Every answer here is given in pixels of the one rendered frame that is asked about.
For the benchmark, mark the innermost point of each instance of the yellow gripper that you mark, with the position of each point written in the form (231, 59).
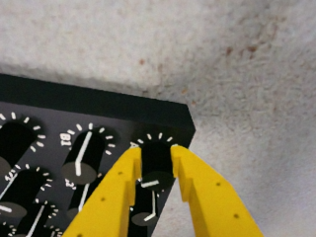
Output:
(215, 207)

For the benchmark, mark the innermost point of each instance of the black knob box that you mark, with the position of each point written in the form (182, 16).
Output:
(83, 132)

